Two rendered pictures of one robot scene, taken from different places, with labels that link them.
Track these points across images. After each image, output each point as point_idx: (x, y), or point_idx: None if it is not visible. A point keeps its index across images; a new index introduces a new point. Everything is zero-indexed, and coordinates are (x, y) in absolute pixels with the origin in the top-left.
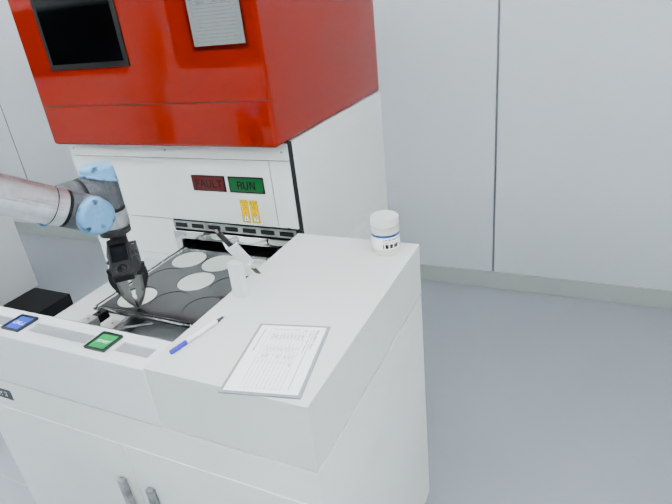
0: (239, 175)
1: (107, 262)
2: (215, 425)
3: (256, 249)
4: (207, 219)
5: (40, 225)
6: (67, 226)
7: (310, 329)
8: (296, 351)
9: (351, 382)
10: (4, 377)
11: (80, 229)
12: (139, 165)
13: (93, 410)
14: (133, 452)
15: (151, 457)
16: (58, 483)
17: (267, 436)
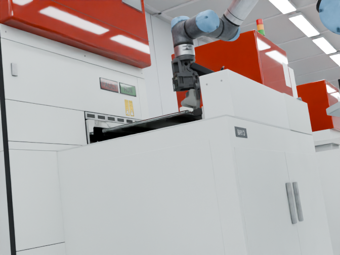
0: (124, 83)
1: (197, 74)
2: (298, 120)
3: None
4: (106, 112)
5: (216, 27)
6: (238, 27)
7: None
8: None
9: None
10: (244, 115)
11: (238, 32)
12: (65, 62)
13: (274, 129)
14: (287, 155)
15: (291, 155)
16: (265, 227)
17: (305, 121)
